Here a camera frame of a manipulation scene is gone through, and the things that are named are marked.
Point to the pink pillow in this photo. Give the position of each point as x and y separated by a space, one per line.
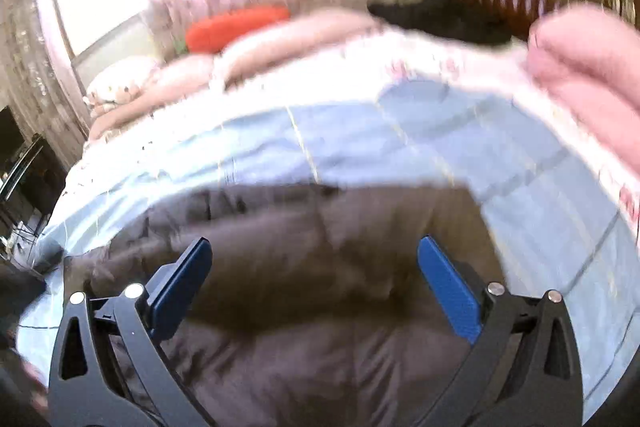
170 92
300 42

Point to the orange carrot plush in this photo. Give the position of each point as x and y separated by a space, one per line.
235 27

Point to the black monitor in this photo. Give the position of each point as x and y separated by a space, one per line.
7 134

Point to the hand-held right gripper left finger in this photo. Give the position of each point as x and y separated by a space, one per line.
182 287

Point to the folded pink blanket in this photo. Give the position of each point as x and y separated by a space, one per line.
590 67

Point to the glass top desk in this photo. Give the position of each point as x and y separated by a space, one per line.
30 187

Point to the white floral pillow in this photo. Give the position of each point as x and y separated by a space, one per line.
117 84

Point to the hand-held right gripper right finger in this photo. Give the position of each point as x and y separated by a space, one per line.
450 289

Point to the brown hooded puffer jacket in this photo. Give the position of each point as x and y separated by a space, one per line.
310 267

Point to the cartoon print bed sheet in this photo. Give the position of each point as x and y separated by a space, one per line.
400 132

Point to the black cloth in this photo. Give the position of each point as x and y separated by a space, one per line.
445 19

